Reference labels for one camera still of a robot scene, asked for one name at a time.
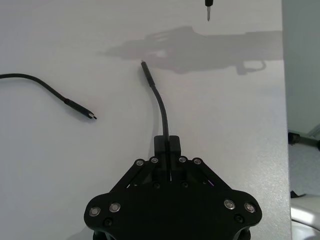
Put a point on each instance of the black stand leg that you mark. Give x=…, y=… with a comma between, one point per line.
x=296, y=138

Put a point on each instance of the pale grey rounded base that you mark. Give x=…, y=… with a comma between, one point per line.
x=306, y=220

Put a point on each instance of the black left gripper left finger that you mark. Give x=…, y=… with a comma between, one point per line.
x=160, y=150

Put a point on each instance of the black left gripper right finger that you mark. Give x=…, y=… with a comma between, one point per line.
x=174, y=150

